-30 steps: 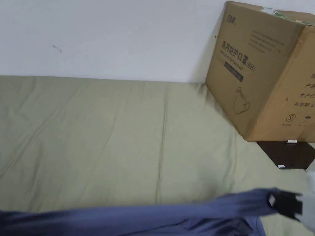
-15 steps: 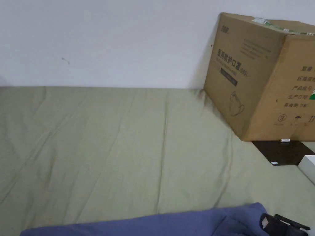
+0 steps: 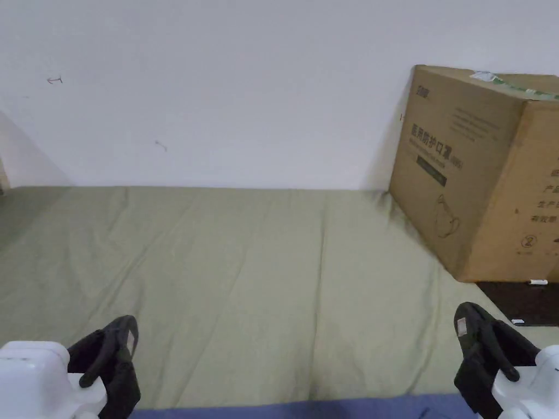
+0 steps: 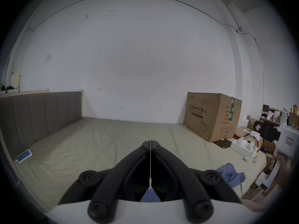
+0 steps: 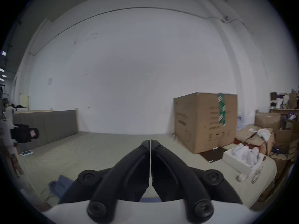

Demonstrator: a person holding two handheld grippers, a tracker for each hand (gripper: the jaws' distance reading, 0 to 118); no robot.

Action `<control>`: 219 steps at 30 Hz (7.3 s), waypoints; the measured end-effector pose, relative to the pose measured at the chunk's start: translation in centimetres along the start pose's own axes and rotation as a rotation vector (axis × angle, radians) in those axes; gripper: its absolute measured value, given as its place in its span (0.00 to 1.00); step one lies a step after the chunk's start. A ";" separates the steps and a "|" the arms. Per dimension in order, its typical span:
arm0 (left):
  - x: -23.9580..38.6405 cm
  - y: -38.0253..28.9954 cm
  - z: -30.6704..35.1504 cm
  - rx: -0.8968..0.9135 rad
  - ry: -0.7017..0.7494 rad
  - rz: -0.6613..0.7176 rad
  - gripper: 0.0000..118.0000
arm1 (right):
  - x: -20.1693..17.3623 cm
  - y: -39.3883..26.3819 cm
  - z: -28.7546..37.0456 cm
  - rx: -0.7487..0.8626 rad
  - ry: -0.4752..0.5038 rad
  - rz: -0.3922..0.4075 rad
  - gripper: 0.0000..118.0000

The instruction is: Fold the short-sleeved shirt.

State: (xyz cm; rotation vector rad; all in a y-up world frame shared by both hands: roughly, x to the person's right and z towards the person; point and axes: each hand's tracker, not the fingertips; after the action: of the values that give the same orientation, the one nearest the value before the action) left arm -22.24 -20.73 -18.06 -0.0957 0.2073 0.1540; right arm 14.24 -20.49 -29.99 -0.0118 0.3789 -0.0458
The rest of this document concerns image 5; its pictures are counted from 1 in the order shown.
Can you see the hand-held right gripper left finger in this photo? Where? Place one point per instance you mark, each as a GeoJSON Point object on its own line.
{"type": "Point", "coordinates": [121, 178]}

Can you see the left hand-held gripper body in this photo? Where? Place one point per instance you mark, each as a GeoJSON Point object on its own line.
{"type": "Point", "coordinates": [5, 134]}

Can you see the bed with beige sheet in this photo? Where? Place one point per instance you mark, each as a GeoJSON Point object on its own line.
{"type": "Point", "coordinates": [93, 153]}

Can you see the white tray box with parts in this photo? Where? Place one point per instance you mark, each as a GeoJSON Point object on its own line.
{"type": "Point", "coordinates": [245, 159]}

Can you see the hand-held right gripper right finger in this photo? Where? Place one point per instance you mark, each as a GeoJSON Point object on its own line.
{"type": "Point", "coordinates": [179, 178]}

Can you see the large carton with green tape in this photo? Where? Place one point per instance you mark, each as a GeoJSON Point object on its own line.
{"type": "Point", "coordinates": [205, 122]}

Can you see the cluttered wooden shelf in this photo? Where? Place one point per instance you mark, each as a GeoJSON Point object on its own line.
{"type": "Point", "coordinates": [286, 106]}

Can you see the low carton with white cloth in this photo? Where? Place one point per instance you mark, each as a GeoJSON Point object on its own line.
{"type": "Point", "coordinates": [254, 136]}

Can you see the white phone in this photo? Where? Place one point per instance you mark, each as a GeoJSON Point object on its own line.
{"type": "Point", "coordinates": [27, 152]}

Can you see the dark blue garment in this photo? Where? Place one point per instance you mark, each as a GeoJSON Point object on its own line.
{"type": "Point", "coordinates": [62, 185]}

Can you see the white tape roll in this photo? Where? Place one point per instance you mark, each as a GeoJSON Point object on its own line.
{"type": "Point", "coordinates": [242, 177]}

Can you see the grey padded headboard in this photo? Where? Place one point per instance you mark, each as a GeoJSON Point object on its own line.
{"type": "Point", "coordinates": [51, 125]}

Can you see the person's left hand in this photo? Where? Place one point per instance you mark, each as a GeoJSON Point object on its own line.
{"type": "Point", "coordinates": [15, 162]}

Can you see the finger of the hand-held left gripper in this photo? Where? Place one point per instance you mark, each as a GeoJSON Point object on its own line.
{"type": "Point", "coordinates": [23, 133]}

